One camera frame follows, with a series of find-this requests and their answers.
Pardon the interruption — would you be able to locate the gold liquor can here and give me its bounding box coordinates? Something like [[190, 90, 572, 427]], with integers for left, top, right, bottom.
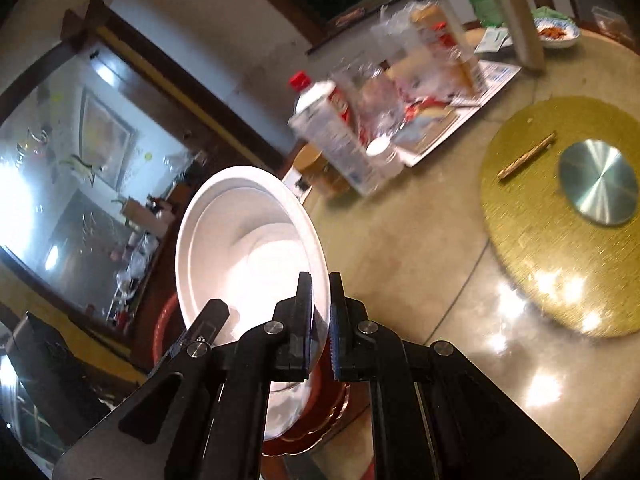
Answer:
[[410, 2, 481, 101]]

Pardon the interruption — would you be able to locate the red flat packet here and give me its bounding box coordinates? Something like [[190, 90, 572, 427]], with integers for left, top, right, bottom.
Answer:
[[332, 7, 368, 28]]

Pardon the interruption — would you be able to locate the green cloth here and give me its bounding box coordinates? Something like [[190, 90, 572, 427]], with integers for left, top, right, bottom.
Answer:
[[531, 6, 576, 23]]

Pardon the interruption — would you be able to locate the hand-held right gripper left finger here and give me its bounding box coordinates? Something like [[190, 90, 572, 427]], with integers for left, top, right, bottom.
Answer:
[[52, 271, 316, 480]]

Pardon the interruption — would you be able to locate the steel thermos flask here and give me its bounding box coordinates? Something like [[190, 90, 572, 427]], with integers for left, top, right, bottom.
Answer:
[[487, 0, 546, 72]]

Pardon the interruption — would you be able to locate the clear plastic food container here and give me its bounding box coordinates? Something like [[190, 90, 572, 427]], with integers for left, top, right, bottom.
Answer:
[[590, 6, 636, 43]]

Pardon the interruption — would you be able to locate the wooden stick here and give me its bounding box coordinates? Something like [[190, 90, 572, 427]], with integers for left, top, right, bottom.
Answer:
[[497, 131, 557, 181]]

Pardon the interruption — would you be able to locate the large wall mirror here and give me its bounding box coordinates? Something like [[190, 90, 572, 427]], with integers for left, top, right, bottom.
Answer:
[[0, 42, 201, 331]]

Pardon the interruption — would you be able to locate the small white jar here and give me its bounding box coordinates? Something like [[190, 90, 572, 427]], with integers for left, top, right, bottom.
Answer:
[[366, 137, 403, 178]]

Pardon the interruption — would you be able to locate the gold glitter turntable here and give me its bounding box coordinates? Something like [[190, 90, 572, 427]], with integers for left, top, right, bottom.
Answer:
[[480, 96, 640, 338]]

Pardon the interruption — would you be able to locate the round metal turntable disc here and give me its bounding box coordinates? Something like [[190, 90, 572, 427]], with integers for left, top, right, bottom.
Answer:
[[557, 139, 638, 226]]

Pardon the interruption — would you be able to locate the white bottle with red cap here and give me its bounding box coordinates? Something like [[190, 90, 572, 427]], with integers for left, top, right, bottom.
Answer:
[[289, 71, 361, 136]]

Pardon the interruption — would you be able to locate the gold lidded jar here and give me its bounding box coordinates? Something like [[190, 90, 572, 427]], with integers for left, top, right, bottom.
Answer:
[[292, 142, 351, 198]]

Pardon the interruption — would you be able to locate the blue patterned plate with food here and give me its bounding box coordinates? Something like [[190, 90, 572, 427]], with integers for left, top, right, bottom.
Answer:
[[532, 16, 582, 50]]

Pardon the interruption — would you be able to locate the printed paper leaflet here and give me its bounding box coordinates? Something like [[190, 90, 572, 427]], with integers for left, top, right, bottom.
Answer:
[[477, 59, 522, 96]]

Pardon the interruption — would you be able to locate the flat book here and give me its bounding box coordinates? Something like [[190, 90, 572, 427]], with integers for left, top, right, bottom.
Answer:
[[400, 95, 488, 168]]

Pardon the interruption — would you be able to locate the red glass plate with label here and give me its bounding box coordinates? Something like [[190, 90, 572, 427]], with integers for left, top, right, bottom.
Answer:
[[150, 291, 351, 448]]

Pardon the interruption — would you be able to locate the clear plastic bag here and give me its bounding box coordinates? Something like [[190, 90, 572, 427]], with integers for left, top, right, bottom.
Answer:
[[370, 0, 481, 111]]

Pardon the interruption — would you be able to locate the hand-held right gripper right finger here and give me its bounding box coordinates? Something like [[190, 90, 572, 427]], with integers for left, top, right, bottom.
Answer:
[[329, 271, 581, 480]]

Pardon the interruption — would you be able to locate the clear labelled flat bottle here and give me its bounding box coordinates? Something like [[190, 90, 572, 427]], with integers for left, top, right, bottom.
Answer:
[[287, 105, 381, 197]]

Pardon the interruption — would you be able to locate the large white foam bowl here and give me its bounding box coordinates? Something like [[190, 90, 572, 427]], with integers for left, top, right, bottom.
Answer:
[[175, 165, 332, 442]]

